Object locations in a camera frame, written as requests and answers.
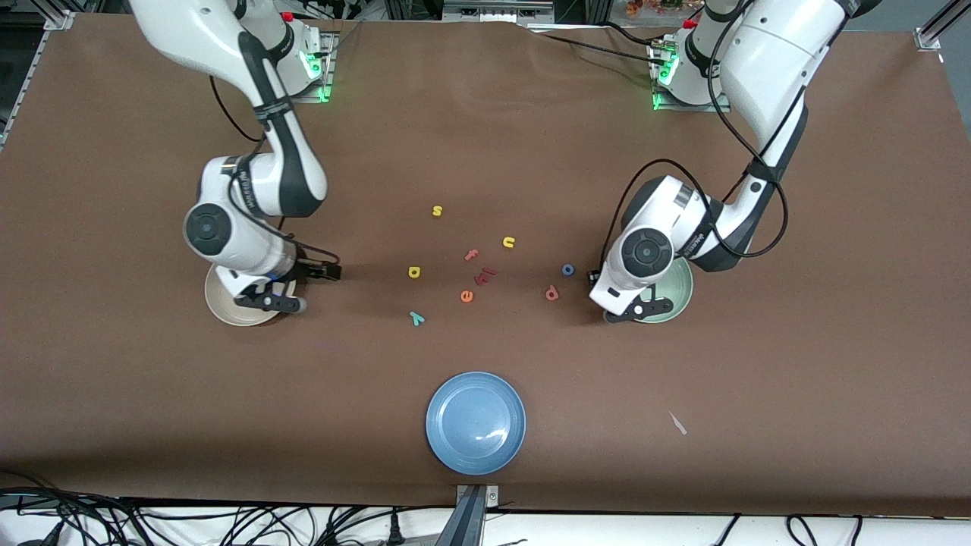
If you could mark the blue plate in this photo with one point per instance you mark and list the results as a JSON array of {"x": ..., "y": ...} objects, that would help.
[{"x": 476, "y": 423}]

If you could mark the orange background item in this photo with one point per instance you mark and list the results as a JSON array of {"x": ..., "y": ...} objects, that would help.
[{"x": 652, "y": 7}]

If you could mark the grey aluminium camera pole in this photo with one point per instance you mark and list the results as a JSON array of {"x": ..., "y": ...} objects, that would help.
[{"x": 470, "y": 519}]

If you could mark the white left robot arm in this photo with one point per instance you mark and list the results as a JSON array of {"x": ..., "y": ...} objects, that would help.
[{"x": 766, "y": 61}]

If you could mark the teal letter y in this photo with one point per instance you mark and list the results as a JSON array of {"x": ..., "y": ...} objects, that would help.
[{"x": 416, "y": 318}]

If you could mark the beige brown plate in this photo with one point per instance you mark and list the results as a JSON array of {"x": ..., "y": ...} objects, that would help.
[{"x": 227, "y": 311}]

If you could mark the grey metal box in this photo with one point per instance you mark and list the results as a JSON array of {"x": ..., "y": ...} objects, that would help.
[{"x": 497, "y": 9}]

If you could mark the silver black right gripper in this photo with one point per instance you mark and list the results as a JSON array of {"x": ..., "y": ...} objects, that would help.
[{"x": 312, "y": 270}]

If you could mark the brown paper table cover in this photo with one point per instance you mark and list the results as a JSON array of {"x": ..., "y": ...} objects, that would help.
[{"x": 152, "y": 394}]

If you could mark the white paper scrap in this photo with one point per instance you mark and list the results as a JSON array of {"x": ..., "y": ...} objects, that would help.
[{"x": 677, "y": 423}]

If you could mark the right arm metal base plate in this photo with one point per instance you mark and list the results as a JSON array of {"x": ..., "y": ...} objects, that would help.
[{"x": 329, "y": 68}]

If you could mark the salmon red letter p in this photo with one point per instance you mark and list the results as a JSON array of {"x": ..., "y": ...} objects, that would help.
[{"x": 552, "y": 293}]

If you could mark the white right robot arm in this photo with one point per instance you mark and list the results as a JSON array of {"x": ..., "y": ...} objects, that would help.
[{"x": 227, "y": 258}]

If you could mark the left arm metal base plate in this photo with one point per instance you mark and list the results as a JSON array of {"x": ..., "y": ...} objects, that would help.
[{"x": 683, "y": 108}]

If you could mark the aluminium frame rail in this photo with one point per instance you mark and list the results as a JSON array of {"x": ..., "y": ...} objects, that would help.
[
  {"x": 957, "y": 14},
  {"x": 23, "y": 87}
]

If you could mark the black power plug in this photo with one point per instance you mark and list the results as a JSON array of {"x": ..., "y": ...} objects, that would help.
[{"x": 394, "y": 535}]

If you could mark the aluminium frame corner bracket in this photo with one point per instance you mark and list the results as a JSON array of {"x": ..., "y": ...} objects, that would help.
[
  {"x": 929, "y": 39},
  {"x": 61, "y": 20}
]

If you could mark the green plate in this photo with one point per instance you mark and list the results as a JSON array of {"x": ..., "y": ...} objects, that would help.
[{"x": 679, "y": 292}]

